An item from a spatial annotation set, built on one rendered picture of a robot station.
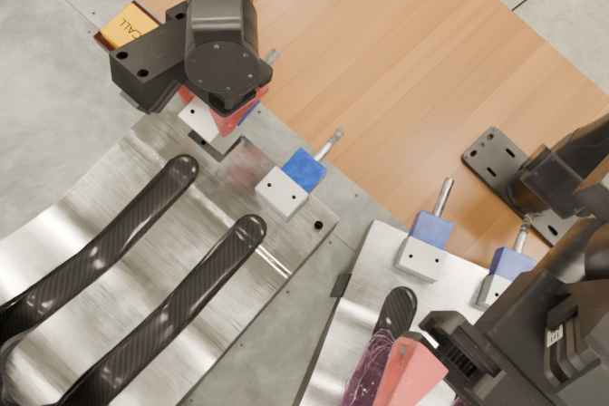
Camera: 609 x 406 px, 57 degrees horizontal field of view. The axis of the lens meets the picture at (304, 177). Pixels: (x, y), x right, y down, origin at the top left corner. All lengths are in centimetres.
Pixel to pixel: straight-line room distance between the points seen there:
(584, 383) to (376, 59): 64
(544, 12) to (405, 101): 121
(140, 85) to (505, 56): 58
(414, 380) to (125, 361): 39
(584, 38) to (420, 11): 116
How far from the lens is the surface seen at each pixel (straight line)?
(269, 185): 65
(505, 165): 82
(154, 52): 50
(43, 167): 82
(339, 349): 66
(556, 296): 33
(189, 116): 63
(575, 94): 91
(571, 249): 37
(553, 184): 69
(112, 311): 66
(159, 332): 66
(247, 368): 74
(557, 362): 28
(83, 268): 68
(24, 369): 65
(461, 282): 72
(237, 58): 43
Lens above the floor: 154
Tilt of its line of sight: 75 degrees down
